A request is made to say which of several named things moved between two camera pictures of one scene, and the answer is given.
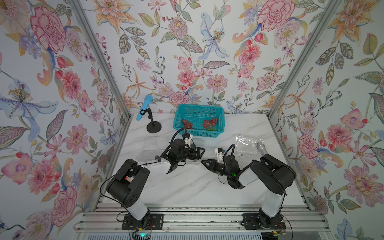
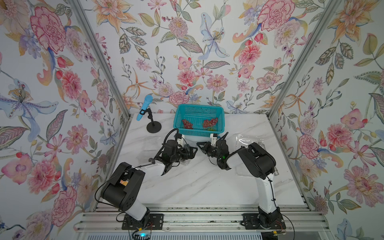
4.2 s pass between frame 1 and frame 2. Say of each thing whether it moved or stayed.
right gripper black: moved
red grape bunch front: stayed
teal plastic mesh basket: stayed
